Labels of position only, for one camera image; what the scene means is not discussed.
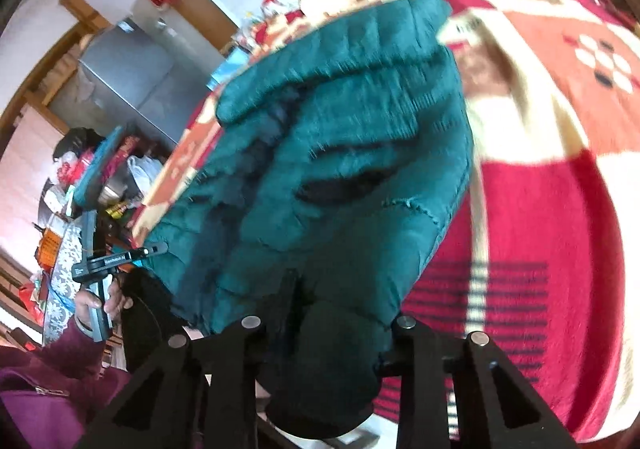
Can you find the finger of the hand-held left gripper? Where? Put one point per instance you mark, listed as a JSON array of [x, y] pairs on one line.
[[152, 251]]

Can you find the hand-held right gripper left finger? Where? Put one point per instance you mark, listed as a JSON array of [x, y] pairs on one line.
[[287, 299]]

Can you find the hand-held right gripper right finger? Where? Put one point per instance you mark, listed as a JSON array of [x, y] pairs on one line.
[[405, 344]]

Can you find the green quilted jacket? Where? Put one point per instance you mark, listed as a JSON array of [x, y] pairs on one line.
[[350, 129]]

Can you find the person's left forearm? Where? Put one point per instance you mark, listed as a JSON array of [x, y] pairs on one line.
[[65, 349]]

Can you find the person's left hand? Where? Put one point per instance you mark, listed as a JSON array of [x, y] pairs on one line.
[[87, 301]]

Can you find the table with patterned cloth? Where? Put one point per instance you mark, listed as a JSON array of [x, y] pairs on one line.
[[65, 269]]

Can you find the white plastic bag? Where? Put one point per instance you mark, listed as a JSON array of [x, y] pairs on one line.
[[142, 174]]

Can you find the teal plastic item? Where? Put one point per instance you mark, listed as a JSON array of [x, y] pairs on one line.
[[97, 169]]

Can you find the person's purple clothing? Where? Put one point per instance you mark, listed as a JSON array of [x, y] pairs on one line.
[[45, 409]]

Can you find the grey refrigerator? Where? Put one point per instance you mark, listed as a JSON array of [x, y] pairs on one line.
[[130, 74]]

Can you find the red checkered blanket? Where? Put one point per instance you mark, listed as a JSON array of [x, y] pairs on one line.
[[550, 229]]

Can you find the blue box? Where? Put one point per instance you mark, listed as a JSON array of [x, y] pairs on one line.
[[227, 69]]

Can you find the plush toy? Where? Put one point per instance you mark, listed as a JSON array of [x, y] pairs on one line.
[[274, 9]]

